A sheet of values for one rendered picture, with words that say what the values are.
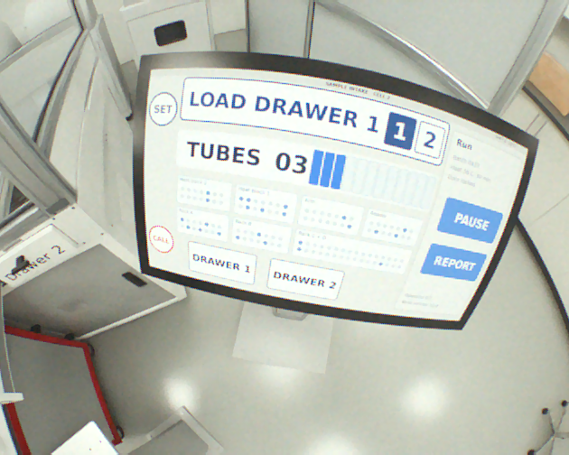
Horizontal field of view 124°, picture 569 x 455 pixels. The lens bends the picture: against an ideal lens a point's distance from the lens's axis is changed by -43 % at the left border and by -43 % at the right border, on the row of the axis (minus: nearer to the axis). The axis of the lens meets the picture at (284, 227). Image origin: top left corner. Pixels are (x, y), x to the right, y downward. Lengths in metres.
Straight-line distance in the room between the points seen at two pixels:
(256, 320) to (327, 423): 0.64
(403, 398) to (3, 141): 1.70
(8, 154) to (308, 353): 1.29
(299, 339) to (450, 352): 0.89
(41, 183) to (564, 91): 2.60
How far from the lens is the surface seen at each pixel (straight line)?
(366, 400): 1.43
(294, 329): 1.29
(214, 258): 0.34
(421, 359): 1.54
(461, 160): 0.32
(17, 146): 0.53
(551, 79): 2.33
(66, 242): 0.70
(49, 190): 0.59
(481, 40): 0.82
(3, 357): 0.86
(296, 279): 0.33
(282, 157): 0.28
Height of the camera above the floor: 1.32
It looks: 63 degrees down
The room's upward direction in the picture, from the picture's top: 5 degrees clockwise
